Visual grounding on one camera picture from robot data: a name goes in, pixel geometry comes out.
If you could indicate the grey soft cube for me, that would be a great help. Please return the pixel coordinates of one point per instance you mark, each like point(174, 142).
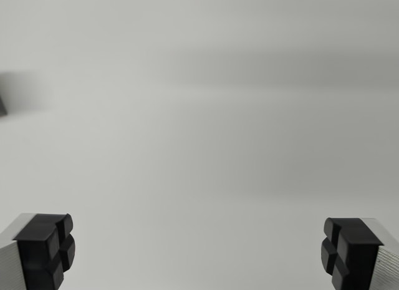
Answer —
point(2, 106)

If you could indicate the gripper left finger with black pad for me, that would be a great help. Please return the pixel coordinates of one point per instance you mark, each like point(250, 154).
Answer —
point(34, 249)

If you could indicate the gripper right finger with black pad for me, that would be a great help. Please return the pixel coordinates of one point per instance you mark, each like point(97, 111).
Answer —
point(358, 252)

